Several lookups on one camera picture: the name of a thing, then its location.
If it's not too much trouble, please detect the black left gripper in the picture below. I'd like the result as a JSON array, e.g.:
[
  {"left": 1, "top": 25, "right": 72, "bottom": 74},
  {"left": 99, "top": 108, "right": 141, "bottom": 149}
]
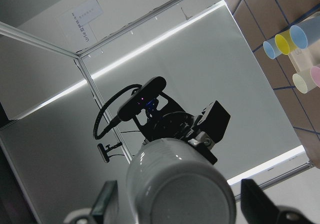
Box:
[{"left": 133, "top": 92, "right": 231, "bottom": 165}]

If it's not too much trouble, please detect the blue cup far left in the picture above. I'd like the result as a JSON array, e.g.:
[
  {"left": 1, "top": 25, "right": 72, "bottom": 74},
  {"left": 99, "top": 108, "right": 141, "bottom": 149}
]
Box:
[{"left": 263, "top": 39, "right": 281, "bottom": 59}]

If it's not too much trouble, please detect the white ikea cup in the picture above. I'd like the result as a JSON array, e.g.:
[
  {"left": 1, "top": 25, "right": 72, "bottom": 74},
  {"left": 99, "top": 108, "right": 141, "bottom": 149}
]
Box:
[{"left": 126, "top": 138, "right": 237, "bottom": 224}]

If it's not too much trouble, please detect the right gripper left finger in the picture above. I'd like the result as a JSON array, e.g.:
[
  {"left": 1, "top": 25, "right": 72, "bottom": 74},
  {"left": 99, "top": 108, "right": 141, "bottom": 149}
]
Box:
[{"left": 90, "top": 181, "right": 118, "bottom": 224}]

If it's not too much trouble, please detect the black overhead camera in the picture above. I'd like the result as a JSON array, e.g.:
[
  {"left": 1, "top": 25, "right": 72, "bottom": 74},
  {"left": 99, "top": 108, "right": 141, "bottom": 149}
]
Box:
[{"left": 97, "top": 142, "right": 123, "bottom": 163}]

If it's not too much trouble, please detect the pale green plastic cup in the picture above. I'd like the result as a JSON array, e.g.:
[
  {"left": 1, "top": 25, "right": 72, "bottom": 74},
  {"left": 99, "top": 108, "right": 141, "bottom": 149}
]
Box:
[{"left": 292, "top": 68, "right": 317, "bottom": 94}]

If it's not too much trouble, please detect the blue cup on tray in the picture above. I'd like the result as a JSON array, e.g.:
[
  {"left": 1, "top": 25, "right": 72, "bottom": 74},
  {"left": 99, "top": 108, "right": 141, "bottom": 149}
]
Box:
[{"left": 289, "top": 16, "right": 320, "bottom": 49}]

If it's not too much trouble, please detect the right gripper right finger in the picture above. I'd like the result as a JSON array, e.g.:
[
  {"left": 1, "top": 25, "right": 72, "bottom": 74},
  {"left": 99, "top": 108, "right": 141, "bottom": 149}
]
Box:
[{"left": 240, "top": 179, "right": 280, "bottom": 224}]

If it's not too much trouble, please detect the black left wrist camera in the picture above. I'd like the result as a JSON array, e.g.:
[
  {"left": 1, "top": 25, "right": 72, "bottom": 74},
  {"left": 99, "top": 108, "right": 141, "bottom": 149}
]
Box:
[{"left": 117, "top": 76, "right": 167, "bottom": 121}]

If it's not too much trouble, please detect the pink plastic cup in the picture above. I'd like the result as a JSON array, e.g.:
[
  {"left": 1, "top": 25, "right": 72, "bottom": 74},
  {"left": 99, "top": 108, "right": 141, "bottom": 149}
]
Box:
[{"left": 310, "top": 65, "right": 320, "bottom": 87}]

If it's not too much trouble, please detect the yellow plastic cup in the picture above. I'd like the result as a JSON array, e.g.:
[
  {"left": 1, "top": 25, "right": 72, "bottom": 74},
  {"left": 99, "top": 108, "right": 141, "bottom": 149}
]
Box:
[{"left": 275, "top": 30, "right": 297, "bottom": 55}]

